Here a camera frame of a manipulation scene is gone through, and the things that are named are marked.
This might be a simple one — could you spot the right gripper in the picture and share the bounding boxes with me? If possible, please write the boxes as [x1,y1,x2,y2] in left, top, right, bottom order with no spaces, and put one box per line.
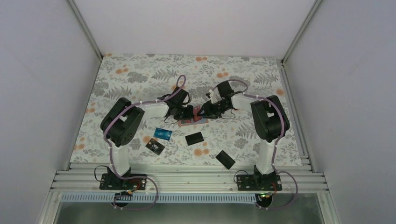
[197,100,230,119]

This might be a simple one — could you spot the brown leather card holder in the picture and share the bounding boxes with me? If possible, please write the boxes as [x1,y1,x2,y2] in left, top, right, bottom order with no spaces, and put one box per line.
[177,105,209,127]

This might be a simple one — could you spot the red VIP card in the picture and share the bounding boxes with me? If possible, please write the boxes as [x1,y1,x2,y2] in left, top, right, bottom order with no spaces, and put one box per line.
[193,105,202,123]
[179,119,194,126]

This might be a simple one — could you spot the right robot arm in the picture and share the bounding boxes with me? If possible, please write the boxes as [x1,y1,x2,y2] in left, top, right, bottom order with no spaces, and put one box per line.
[197,81,290,190]

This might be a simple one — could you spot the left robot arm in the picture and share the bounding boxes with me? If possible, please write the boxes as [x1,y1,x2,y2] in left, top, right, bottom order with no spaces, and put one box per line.
[100,87,194,189]

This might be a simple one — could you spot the black card centre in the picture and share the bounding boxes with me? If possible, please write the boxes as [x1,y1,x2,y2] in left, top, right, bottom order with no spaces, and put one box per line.
[185,132,204,146]

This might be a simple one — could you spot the blue card upper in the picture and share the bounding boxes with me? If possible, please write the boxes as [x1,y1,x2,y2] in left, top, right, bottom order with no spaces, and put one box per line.
[153,128,172,140]

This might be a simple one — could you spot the black VIP card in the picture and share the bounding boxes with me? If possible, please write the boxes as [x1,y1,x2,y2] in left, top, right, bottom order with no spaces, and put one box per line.
[146,138,165,155]

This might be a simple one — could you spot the black card right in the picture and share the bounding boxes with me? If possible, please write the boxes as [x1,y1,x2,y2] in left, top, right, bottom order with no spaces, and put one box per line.
[215,150,235,170]

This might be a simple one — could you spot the floral table mat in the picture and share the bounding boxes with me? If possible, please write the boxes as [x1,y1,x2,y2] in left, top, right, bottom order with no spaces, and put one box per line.
[71,54,289,166]

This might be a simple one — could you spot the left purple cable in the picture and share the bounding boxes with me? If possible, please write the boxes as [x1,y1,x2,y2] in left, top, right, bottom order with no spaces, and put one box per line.
[103,75,187,211]

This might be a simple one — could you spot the purple cable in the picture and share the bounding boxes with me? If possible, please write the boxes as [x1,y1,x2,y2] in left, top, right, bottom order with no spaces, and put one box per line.
[103,75,187,211]
[213,79,299,211]

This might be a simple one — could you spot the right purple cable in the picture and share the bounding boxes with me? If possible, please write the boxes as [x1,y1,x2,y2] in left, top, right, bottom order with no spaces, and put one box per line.
[213,79,299,211]

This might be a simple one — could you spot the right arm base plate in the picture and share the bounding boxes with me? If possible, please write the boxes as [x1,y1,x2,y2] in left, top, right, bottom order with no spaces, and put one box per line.
[236,175,283,191]

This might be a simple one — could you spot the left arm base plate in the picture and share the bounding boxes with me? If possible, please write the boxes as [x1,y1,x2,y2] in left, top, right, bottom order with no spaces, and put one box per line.
[99,173,147,190]

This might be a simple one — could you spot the aluminium rail frame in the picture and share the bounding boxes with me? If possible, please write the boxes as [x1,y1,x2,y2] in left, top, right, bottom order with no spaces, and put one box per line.
[39,156,339,224]

